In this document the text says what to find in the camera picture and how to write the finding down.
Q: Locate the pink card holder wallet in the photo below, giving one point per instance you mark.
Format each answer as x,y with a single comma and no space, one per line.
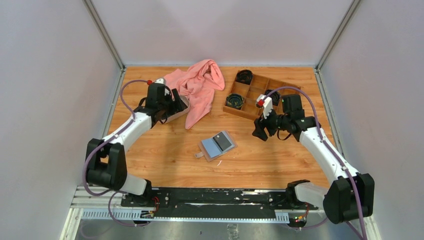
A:
210,150

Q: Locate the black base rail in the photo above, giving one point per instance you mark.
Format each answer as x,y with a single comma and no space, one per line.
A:
243,205

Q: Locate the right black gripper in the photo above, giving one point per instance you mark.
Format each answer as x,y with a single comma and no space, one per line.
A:
260,125

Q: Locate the beige oval card tray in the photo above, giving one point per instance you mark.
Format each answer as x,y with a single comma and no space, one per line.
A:
168,119

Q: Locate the wooden divided tray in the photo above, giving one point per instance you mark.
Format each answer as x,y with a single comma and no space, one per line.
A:
248,87

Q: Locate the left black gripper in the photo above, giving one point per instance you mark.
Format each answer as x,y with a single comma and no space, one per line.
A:
175,106

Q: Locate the pink cloth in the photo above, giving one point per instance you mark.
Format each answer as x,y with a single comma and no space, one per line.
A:
198,84

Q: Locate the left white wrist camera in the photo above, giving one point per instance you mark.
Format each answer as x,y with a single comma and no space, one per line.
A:
160,82

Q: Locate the rolled belt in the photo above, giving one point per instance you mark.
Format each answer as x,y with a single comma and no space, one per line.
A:
234,101
244,76
275,96

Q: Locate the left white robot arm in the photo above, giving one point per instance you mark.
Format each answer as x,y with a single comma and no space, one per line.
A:
105,166

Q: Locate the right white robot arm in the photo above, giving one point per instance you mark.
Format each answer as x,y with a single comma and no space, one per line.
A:
350,195

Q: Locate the rolled belt middle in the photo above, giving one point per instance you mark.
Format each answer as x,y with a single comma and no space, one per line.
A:
275,96

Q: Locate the rolled belt back left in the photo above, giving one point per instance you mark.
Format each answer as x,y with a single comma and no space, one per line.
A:
244,76

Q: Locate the black VIP credit card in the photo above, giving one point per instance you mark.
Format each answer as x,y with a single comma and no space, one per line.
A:
223,141

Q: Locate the rolled belt front left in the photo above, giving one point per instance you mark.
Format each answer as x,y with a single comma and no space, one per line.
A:
234,101

